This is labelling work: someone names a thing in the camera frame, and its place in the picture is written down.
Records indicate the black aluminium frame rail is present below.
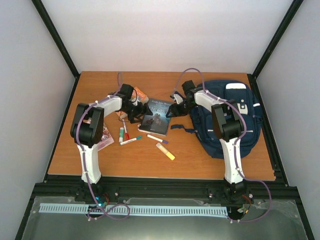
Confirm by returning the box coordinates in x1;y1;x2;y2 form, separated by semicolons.
31;175;300;205

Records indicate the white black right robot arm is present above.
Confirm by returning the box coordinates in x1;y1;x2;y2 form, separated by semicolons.
166;80;247;202

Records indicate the black right frame post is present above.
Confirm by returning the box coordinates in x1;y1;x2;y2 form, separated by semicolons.
251;0;305;78

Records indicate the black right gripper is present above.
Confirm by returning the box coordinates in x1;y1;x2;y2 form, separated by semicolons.
168;99;197;118

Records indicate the orange green paperback book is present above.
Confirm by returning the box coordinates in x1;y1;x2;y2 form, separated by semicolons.
116;86;149;119

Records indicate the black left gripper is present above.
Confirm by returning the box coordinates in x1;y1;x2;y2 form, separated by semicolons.
121;102;154;124

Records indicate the green white glue stick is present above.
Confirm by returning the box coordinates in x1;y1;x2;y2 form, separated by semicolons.
118;127;125;143

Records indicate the purple capped white marker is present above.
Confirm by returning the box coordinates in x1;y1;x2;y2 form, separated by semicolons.
146;134;169;144

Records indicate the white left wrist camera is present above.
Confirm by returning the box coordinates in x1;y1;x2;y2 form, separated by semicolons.
130;95;141;106

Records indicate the yellow highlighter pen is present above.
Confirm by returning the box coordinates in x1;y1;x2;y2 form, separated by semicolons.
156;143;175;161

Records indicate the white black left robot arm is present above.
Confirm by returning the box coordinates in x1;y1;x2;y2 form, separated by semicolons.
70;84;153;202

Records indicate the red capped white marker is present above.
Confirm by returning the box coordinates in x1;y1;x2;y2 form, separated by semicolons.
122;118;130;140

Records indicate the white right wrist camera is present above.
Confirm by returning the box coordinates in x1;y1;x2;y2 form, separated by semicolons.
170;91;184;104

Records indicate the light blue slotted cable duct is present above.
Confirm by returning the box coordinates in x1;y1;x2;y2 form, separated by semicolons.
38;203;228;218

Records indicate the pink illustrated paperback book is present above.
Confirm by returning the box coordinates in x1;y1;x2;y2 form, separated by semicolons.
97;123;115;151

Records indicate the black frame post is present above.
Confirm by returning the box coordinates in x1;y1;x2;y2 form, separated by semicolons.
31;0;81;78
251;0;305;78

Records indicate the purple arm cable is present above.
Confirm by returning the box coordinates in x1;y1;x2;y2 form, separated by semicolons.
76;72;131;222
172;67;273;224

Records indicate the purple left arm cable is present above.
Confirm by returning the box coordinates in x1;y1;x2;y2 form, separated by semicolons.
76;72;131;222

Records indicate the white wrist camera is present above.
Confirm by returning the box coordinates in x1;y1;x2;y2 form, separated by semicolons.
170;91;184;104
130;95;141;106

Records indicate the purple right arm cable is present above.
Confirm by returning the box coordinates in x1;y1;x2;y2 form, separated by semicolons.
172;67;273;224

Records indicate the black left frame post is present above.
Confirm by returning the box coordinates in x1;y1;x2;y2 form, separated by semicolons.
31;0;81;78

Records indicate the green capped white marker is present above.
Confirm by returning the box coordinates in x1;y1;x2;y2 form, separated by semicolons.
119;136;142;146

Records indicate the dark blue Wuthering Heights book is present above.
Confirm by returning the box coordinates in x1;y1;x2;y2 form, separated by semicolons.
138;98;173;136

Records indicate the navy blue student backpack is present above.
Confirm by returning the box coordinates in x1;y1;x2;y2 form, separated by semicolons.
166;79;262;159

